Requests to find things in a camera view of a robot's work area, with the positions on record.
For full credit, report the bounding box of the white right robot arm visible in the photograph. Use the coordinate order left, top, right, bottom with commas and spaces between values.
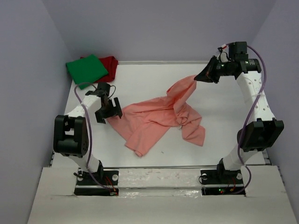
194, 42, 284, 183

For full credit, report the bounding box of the red folded t shirt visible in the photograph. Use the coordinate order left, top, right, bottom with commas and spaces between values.
80, 56, 119, 83

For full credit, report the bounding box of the green folded t shirt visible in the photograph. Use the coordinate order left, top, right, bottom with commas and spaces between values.
66, 55, 108, 90

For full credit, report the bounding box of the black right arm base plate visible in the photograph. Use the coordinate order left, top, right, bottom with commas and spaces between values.
198, 169, 245, 196

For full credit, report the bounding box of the white front cover board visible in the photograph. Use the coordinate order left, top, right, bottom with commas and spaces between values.
28, 166, 296, 224

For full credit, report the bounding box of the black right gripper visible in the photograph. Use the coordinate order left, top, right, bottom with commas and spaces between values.
193, 56, 233, 84

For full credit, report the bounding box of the pink t shirt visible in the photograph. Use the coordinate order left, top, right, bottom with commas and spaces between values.
108, 76, 205, 157

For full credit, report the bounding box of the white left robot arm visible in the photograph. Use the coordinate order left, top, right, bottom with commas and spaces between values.
53, 83, 122, 184

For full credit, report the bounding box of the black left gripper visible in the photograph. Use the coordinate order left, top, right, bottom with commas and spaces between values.
95, 97, 121, 124

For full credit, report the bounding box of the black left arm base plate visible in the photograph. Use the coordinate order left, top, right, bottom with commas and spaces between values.
73, 169, 119, 196

